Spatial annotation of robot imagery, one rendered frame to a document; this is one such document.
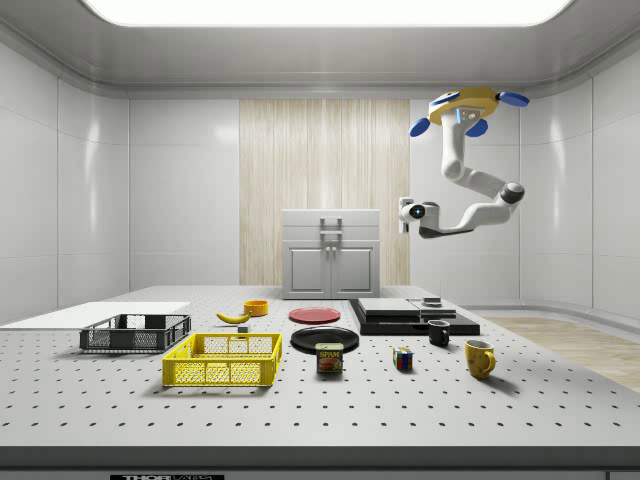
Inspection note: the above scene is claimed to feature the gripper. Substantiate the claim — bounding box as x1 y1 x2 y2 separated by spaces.
397 196 413 235

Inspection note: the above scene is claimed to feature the banana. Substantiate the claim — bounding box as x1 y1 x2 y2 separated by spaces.
215 310 254 326

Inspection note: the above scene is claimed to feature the white cabinet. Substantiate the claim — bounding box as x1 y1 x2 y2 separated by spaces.
281 208 381 300

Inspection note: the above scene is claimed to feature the black mug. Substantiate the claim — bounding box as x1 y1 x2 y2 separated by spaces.
427 319 451 347

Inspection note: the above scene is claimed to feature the red plate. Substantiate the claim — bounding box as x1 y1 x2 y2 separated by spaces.
288 306 342 324

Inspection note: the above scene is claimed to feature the black plate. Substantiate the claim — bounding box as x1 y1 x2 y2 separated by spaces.
290 326 361 353

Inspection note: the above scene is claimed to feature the flat-sided can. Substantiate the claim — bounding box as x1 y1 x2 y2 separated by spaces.
315 342 344 375

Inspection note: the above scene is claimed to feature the yellow mug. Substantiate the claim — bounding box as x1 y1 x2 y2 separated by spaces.
464 339 497 380

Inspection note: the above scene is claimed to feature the yellow basket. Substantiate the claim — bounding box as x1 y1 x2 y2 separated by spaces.
161 332 284 389

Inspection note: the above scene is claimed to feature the white board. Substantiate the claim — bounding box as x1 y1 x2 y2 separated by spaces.
0 301 192 330

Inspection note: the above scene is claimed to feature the dark grey basket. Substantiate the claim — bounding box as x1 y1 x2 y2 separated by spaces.
79 313 193 355

